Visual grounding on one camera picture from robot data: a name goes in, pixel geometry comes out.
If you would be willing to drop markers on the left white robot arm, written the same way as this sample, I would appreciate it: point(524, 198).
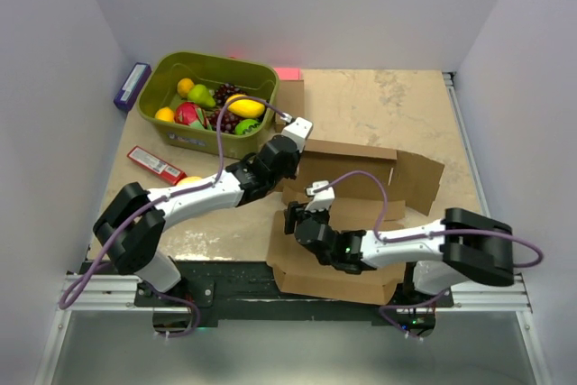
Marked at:
point(130, 229)

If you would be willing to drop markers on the purple grapes back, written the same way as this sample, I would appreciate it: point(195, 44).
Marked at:
point(223, 92)

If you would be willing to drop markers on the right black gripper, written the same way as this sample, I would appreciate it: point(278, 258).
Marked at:
point(296, 212)

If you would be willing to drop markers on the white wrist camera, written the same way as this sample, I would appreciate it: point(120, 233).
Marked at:
point(321, 196)
point(298, 131)

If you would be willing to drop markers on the purple rectangular box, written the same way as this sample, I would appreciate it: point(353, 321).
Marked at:
point(127, 95)

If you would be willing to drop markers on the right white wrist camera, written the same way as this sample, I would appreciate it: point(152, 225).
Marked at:
point(321, 196)

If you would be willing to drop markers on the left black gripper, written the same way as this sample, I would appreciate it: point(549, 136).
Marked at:
point(292, 174)

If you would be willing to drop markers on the purple grapes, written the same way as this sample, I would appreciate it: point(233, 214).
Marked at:
point(228, 122)
point(223, 92)

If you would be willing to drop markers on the small folded cardboard box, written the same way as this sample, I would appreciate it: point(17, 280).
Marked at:
point(290, 97)

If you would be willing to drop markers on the yellow mango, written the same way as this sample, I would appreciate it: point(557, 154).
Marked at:
point(245, 108)

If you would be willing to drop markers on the green pear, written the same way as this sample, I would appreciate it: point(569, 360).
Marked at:
point(201, 96)

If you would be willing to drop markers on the purple grapes front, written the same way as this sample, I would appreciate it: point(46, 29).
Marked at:
point(228, 122)

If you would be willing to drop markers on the green round fruit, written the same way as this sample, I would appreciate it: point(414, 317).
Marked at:
point(246, 126)

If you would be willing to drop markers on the orange fruit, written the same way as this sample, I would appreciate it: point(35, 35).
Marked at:
point(165, 114)
point(184, 86)

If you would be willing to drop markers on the pink sticky note pad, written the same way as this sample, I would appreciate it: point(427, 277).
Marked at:
point(288, 74)

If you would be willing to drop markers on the large cardboard box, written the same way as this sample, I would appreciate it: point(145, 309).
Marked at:
point(388, 180)

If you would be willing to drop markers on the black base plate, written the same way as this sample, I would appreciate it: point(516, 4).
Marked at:
point(246, 290)

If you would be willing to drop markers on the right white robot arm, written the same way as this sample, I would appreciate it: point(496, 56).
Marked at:
point(462, 246)

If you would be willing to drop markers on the olive green plastic bin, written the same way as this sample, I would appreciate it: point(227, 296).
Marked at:
point(212, 71)

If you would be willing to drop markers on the orange round sponge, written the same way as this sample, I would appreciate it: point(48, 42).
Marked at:
point(188, 180)

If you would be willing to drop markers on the red rectangular packet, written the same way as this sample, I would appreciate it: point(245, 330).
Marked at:
point(158, 167)

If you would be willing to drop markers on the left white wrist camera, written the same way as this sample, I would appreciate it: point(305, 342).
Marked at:
point(298, 131)

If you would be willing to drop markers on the orange fruit back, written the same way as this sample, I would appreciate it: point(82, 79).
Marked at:
point(184, 86)

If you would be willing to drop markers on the orange fruit front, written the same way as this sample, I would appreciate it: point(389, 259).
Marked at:
point(165, 114)

